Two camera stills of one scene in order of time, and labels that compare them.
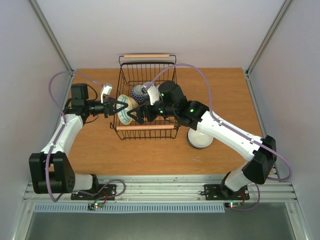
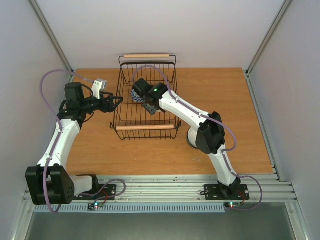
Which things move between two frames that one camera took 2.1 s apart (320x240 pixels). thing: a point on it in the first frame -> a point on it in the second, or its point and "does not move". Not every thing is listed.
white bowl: [198, 139] does not move
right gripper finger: [139, 118] -> [151, 109]
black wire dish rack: [137, 69] does not move
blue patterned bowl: [137, 93] does not move
